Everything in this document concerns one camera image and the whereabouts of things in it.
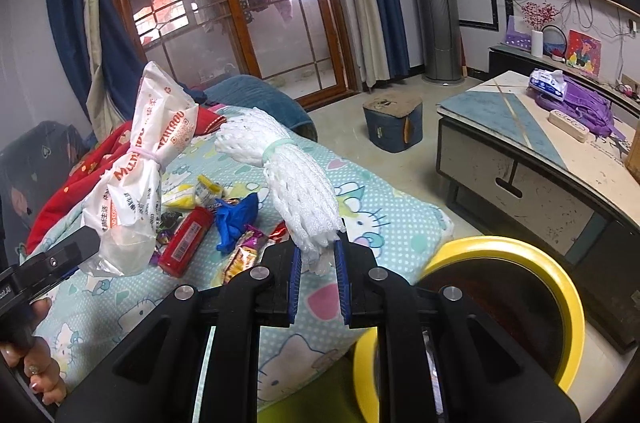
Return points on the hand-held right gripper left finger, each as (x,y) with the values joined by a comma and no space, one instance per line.
(295,285)

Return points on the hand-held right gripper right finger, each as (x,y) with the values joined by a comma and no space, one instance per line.
(342,285)

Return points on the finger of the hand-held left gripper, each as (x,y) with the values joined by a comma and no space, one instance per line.
(70,248)

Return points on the purple snack wrapper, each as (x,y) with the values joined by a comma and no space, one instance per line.
(245,255)

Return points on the white foam net bundle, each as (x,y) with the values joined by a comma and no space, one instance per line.
(300,198)

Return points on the blue rubber glove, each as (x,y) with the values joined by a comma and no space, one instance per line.
(232,218)

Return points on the white plastic bag orange print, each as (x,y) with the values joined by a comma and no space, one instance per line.
(140,183)

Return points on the yellow-rimmed bin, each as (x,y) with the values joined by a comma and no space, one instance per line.
(500,246)

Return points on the person's left hand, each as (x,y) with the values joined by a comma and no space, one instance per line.
(42,378)

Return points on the red candy wrapper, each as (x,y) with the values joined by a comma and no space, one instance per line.
(278,233)

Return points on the red cloth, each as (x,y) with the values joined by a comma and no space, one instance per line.
(65,188)

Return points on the printed cat blanket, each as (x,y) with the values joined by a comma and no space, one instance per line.
(385,213)

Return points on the dark heart-print sofa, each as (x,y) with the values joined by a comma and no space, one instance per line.
(30,163)

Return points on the dark candy wrapper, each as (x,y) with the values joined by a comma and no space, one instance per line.
(167,225)

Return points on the white yellow small packet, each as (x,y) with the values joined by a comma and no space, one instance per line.
(207,190)

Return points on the blue box stool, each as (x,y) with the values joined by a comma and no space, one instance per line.
(392,123)

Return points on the cream coffee table drawer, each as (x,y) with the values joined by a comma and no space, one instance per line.
(475,175)

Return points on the blue denim cushion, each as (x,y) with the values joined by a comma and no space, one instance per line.
(260,98)

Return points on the low white tv cabinet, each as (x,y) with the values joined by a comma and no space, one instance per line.
(500,113)

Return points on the cream power strip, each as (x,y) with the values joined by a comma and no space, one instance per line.
(569,125)

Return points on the dark television cabinet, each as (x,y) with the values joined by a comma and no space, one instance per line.
(510,63)

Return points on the blue white tissue pack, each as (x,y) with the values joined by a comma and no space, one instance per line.
(547,84)

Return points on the purple bag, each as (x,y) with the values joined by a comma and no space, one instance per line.
(592,113)

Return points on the purple gift box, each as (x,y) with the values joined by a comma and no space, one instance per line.
(517,35)

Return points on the white vase red flowers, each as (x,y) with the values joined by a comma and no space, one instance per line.
(536,43)

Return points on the brown paper bag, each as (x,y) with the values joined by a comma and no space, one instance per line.
(634,160)

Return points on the colourful painting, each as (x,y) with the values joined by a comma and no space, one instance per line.
(583,53)

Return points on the wooden frame glass door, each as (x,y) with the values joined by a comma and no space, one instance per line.
(112,3)

